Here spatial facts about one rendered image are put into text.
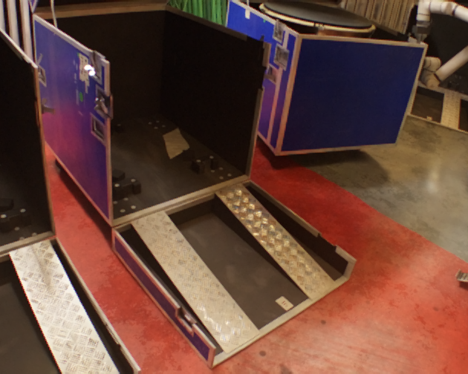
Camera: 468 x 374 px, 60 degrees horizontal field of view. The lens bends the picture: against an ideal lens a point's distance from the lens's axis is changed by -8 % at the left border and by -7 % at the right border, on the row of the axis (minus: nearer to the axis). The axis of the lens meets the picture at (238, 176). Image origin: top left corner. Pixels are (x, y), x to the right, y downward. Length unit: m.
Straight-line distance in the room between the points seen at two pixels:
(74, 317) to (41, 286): 0.20
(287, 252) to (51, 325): 1.15
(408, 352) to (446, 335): 0.25
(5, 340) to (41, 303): 0.21
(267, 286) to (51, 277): 0.97
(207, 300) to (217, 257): 0.33
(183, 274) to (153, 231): 0.27
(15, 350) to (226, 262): 1.03
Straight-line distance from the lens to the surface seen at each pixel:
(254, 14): 3.11
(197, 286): 1.94
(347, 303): 2.15
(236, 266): 2.14
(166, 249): 2.03
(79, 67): 2.00
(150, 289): 1.94
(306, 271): 2.17
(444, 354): 2.15
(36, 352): 1.84
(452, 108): 5.02
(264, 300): 2.02
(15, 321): 1.95
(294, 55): 2.58
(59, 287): 1.90
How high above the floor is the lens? 1.48
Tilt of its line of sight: 31 degrees down
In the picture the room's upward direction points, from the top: 8 degrees clockwise
